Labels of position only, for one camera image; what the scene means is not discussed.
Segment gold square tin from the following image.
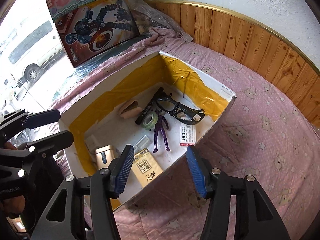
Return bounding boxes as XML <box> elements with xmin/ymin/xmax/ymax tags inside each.
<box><xmin>95</xmin><ymin>145</ymin><xmax>118</xmax><ymax>170</ymax></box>

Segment white cardboard box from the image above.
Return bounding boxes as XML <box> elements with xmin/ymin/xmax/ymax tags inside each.
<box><xmin>59</xmin><ymin>51</ymin><xmax>236</xmax><ymax>203</ymax></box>

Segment black marker pen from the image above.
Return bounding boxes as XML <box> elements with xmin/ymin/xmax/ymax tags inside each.
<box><xmin>135</xmin><ymin>87</ymin><xmax>164</xmax><ymax>125</ymax></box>

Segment wooden headboard panel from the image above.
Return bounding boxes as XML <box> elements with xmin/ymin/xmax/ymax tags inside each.
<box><xmin>147</xmin><ymin>0</ymin><xmax>319</xmax><ymax>127</ymax></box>

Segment pink stapler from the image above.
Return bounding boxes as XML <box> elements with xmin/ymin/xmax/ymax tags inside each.
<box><xmin>118</xmin><ymin>99</ymin><xmax>143</xmax><ymax>119</ymax></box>

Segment person's left hand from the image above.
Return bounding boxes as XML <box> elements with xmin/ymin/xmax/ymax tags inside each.
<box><xmin>0</xmin><ymin>141</ymin><xmax>27</xmax><ymax>215</ymax></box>

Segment robot toy box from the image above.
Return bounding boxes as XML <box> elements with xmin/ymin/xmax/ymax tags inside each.
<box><xmin>54</xmin><ymin>0</ymin><xmax>139</xmax><ymax>68</ymax></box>

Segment clear glue tube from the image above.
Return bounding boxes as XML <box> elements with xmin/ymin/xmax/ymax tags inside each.
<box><xmin>133</xmin><ymin>135</ymin><xmax>151</xmax><ymax>153</ymax></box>

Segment white van outside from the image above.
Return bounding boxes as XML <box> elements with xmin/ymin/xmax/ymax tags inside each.
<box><xmin>1</xmin><ymin>21</ymin><xmax>63</xmax><ymax>87</ymax></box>

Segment staples box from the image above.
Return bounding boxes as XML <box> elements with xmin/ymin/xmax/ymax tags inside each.
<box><xmin>180</xmin><ymin>123</ymin><xmax>196</xmax><ymax>146</ymax></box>

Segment green tape roll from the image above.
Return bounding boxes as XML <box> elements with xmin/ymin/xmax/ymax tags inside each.
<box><xmin>141</xmin><ymin>112</ymin><xmax>158</xmax><ymax>130</ymax></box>

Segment beige tissue pack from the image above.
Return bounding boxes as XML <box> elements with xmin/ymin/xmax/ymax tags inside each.
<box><xmin>131</xmin><ymin>148</ymin><xmax>163</xmax><ymax>187</ymax></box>

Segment white phone charger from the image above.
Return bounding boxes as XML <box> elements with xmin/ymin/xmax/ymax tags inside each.
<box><xmin>85</xmin><ymin>134</ymin><xmax>100</xmax><ymax>154</ymax></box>

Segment purple silver hero figure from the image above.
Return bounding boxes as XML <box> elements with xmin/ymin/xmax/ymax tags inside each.
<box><xmin>153</xmin><ymin>109</ymin><xmax>170</xmax><ymax>153</ymax></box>

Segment black safety glasses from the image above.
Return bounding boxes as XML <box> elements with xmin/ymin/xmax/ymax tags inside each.
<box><xmin>156</xmin><ymin>92</ymin><xmax>205</xmax><ymax>125</ymax></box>

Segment bubble wrap at headboard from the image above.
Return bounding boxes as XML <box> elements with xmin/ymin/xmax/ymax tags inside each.
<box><xmin>131</xmin><ymin>0</ymin><xmax>194</xmax><ymax>41</ymax></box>

